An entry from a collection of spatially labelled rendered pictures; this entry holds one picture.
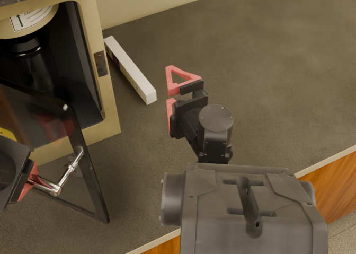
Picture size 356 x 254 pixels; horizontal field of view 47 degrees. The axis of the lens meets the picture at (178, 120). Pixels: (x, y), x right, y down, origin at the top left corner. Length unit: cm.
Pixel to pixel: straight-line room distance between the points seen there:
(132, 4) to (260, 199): 118
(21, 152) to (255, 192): 46
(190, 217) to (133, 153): 83
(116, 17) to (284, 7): 56
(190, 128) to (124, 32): 67
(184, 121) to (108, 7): 69
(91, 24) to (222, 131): 33
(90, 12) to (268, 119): 57
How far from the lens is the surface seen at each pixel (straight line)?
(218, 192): 25
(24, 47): 89
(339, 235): 208
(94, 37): 83
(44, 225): 100
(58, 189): 72
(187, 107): 74
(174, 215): 30
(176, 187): 30
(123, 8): 138
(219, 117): 66
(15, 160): 66
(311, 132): 113
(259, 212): 24
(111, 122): 103
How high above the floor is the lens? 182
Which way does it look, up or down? 53 degrees down
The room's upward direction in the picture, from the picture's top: straight up
